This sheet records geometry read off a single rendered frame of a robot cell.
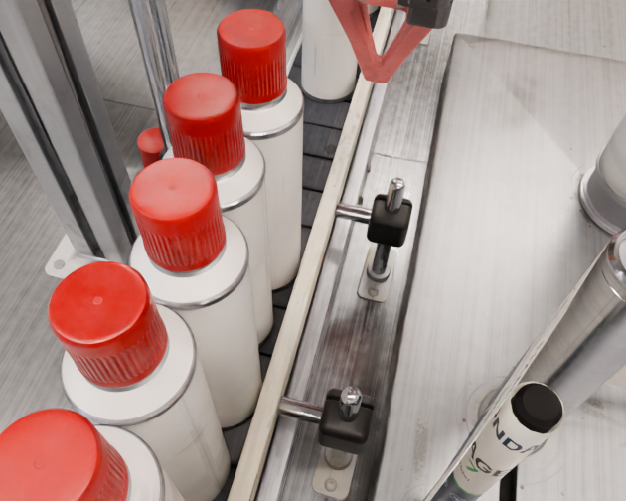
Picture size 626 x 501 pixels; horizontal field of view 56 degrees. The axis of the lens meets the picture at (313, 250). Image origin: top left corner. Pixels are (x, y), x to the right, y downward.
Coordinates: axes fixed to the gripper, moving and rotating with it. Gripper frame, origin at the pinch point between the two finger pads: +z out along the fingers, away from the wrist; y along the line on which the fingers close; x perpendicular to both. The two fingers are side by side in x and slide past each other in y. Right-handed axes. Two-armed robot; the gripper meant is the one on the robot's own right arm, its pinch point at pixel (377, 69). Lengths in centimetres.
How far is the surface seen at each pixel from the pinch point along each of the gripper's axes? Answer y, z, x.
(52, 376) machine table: -18.1, 18.8, 19.4
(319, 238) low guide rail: -6.5, 10.1, 1.8
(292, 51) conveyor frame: 18.5, 14.0, 10.2
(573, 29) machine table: 38.2, 18.5, -20.1
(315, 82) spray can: 11.4, 11.4, 6.3
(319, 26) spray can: 11.3, 5.6, 6.2
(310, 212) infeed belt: -1.7, 13.6, 3.5
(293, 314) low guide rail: -13.0, 10.1, 2.0
